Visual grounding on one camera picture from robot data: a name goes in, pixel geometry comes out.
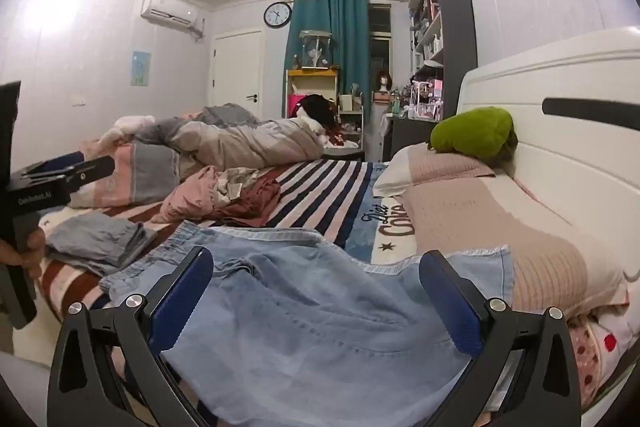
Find dark desk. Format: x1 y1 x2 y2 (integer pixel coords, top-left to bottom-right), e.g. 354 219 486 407
382 116 436 161

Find small blue wall poster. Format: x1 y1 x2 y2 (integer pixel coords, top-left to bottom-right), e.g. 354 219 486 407
130 51 152 87

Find light blue denim pants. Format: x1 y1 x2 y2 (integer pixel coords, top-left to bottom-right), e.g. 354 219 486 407
98 220 516 427

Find dark tall bookshelf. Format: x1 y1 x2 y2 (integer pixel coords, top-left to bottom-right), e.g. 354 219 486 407
409 0 477 118

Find white bed headboard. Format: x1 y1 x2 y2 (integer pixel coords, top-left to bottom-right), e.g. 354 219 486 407
458 26 639 281

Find grey beige duvet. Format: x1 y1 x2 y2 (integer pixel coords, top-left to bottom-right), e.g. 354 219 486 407
134 104 324 179

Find wall light switch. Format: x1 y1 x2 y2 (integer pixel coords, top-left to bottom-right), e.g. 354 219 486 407
72 95 87 107

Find pink knit pillow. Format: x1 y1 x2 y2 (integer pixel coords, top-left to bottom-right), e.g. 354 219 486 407
400 174 629 317

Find folded grey pants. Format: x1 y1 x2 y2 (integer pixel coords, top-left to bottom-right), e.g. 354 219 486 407
47 212 157 277

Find striped plush bed blanket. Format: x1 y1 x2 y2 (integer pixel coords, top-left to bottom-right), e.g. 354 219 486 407
38 159 416 321

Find maroon garment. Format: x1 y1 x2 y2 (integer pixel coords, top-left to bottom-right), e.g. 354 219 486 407
210 178 281 228

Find person's left hand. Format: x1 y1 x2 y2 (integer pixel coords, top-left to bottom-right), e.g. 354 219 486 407
0 225 48 281

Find white air conditioner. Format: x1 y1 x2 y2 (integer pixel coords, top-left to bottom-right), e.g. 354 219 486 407
141 0 206 39

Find pink checked garment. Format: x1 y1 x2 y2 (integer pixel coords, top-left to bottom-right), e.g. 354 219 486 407
152 166 221 225

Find green plush toy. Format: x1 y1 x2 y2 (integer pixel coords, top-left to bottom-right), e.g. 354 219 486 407
430 106 518 167

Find teal curtain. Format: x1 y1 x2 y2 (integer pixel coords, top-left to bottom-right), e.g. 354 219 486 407
283 0 371 111

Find glass display case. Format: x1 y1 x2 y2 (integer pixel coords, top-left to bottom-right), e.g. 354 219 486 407
299 29 332 69

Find round wall clock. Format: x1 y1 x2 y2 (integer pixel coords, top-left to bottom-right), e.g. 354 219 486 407
264 2 293 29

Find beige plaid garment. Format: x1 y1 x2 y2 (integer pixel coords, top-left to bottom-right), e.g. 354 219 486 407
210 167 268 208

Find patterned pink grey quilt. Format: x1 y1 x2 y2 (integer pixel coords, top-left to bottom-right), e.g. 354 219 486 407
70 142 180 208

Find white plush toy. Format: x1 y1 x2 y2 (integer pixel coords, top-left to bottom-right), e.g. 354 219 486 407
96 115 155 152

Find yellow white shelf unit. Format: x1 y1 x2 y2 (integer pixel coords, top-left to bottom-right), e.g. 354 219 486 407
283 68 340 117

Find white door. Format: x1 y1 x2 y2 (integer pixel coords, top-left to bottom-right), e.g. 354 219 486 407
207 29 264 118

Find wig mannequin head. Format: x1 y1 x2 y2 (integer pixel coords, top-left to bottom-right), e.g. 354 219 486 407
375 70 393 93

